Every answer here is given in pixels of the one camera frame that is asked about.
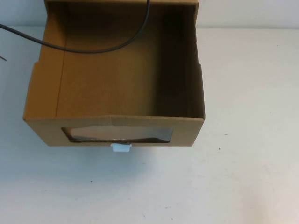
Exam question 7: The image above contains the brown cardboard windowed drawer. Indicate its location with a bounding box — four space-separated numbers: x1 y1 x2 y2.
22 1 206 147

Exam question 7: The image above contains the white plastic drawer handle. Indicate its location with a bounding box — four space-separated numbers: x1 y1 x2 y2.
109 143 133 154

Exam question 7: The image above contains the long black cable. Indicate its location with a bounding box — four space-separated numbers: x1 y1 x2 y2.
0 23 151 53

